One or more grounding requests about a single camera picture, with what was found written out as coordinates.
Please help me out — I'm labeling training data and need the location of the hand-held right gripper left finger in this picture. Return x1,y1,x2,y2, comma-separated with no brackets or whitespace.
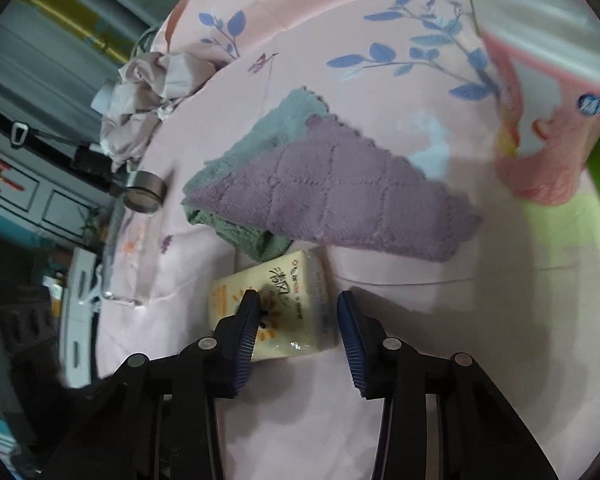
45,289,261,480

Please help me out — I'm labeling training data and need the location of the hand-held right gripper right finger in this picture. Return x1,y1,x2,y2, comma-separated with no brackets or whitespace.
336,290,543,480

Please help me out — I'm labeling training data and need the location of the yellow tissue packet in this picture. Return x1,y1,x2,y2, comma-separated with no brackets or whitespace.
209,248,340,362

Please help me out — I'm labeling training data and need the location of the purple towel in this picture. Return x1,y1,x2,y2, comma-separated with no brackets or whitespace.
182,114,483,262

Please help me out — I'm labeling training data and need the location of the olive green towel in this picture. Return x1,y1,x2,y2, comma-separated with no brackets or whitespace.
181,86,331,262

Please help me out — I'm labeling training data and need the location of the pink printed bedsheet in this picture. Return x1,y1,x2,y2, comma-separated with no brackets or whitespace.
62,0,600,480

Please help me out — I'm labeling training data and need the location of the white side table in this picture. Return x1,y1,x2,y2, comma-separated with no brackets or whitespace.
61,247,107,388

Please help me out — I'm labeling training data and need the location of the glass jar with metal lid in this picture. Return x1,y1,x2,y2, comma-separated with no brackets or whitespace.
100,170,168,308

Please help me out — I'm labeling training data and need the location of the pale panelled cabinet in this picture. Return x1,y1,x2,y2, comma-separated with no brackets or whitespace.
0,132,112,253

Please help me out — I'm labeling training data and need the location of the grey curtain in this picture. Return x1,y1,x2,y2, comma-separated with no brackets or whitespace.
0,0,166,126

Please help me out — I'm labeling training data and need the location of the yellow patterned curtain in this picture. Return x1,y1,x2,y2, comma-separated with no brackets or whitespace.
20,0,148,56

